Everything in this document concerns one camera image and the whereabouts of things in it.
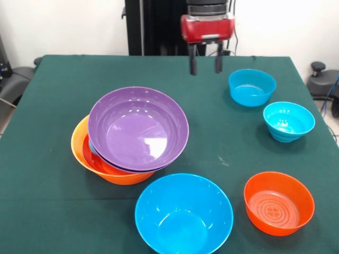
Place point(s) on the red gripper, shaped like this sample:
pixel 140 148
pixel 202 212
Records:
pixel 206 29

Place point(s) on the purple bowl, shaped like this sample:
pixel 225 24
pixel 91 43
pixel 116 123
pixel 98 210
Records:
pixel 129 172
pixel 137 127

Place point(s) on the blue cup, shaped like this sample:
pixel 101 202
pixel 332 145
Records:
pixel 92 148

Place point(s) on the large orange bowl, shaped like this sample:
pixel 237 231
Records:
pixel 78 143

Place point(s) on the large blue bowl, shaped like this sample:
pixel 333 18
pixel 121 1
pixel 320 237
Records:
pixel 182 227

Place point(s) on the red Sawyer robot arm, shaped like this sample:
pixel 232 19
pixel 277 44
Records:
pixel 208 8

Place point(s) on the cyan ribbed bowl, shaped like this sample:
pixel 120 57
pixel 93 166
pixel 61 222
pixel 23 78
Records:
pixel 288 119

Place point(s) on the dark green tablecloth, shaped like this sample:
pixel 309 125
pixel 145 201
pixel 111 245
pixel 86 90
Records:
pixel 238 158

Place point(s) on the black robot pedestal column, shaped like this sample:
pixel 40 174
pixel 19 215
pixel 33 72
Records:
pixel 159 26

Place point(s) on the dark grey pedestal foot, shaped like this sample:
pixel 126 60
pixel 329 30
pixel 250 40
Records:
pixel 323 82
pixel 18 76

